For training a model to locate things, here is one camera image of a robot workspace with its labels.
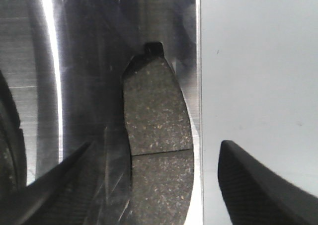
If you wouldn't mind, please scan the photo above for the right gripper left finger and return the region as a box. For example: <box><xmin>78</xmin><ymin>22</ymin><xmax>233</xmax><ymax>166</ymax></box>
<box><xmin>0</xmin><ymin>143</ymin><xmax>92</xmax><ymax>225</ymax></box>

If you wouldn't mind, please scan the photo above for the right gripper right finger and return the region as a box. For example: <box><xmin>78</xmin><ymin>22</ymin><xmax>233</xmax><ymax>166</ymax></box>
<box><xmin>218</xmin><ymin>140</ymin><xmax>318</xmax><ymax>225</ymax></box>

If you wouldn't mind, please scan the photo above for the brake pad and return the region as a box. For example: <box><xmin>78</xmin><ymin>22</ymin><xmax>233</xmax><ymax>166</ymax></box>
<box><xmin>123</xmin><ymin>42</ymin><xmax>194</xmax><ymax>225</ymax></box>

